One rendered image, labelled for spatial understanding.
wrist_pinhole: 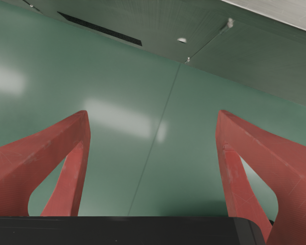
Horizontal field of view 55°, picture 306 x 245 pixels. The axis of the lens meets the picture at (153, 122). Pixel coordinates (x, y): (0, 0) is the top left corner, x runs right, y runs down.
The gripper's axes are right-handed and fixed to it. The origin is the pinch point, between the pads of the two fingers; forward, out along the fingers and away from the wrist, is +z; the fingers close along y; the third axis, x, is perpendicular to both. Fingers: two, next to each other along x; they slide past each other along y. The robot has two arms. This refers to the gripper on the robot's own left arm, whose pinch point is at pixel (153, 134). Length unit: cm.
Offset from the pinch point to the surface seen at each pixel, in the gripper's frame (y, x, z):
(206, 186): -22, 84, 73
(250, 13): -8.8, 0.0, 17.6
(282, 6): -11.5, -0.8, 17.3
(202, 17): -7.1, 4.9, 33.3
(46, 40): 41, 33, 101
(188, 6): -4.7, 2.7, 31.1
